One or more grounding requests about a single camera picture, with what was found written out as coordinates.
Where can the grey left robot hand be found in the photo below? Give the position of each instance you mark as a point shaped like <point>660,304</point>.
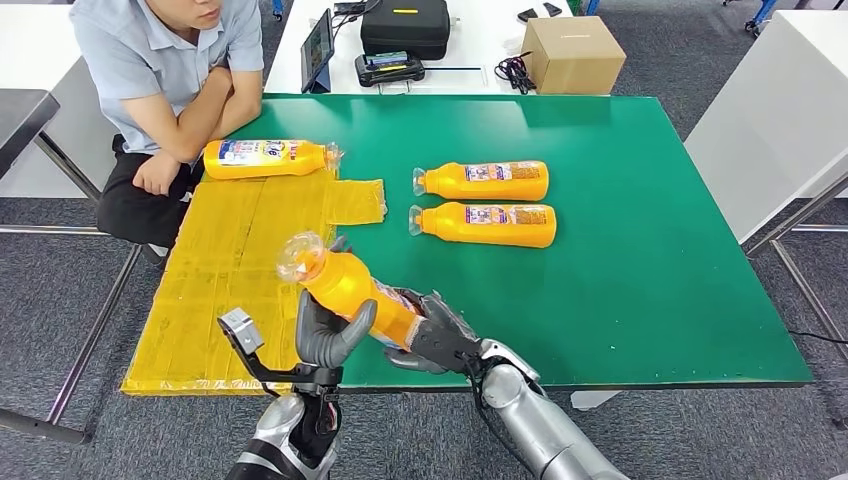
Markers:
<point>324,348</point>

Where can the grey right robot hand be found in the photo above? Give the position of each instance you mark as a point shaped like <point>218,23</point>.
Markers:
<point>437,308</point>

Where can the orange detergent bottle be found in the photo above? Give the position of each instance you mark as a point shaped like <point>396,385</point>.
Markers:
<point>464,187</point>
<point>344,285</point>
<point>265,169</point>
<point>450,226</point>

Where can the yellow taped cardboard sheet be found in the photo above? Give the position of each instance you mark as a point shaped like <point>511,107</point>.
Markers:
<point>225,265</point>

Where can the white table foot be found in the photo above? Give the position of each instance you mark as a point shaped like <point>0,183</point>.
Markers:
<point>596,400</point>

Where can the black handheld controller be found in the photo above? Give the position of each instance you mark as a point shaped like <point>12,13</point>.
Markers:
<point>389,69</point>

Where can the black carrying case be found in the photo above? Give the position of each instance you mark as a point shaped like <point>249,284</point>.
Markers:
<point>404,30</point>

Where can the brown cardboard box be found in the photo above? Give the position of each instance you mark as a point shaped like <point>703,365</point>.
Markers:
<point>570,60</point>

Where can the black tablet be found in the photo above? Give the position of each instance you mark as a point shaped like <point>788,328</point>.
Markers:
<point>318,46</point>

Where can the small black device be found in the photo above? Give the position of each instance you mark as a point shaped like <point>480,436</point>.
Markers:
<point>552,10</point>
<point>527,14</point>

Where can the black power adapter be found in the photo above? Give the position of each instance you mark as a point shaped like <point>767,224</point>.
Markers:
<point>349,8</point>

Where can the person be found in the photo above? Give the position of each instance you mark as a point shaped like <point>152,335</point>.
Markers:
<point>166,60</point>

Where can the green plastic crate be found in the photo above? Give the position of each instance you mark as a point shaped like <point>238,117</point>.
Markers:
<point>578,5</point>

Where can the white side table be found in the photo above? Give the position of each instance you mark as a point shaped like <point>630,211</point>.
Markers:
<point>762,132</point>

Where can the dark grey steel table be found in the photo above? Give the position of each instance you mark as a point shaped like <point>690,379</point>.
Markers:
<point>23,119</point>

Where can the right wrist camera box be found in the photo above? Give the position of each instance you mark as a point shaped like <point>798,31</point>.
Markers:
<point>444,344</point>

